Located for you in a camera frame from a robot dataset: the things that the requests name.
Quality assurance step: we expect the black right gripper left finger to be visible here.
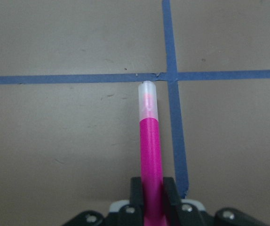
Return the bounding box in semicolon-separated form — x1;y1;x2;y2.
130;177;144;226

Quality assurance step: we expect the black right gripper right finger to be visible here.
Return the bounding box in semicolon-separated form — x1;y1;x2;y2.
163;177;181;226

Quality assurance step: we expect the pink pen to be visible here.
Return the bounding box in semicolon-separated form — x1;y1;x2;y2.
138;81;167;226

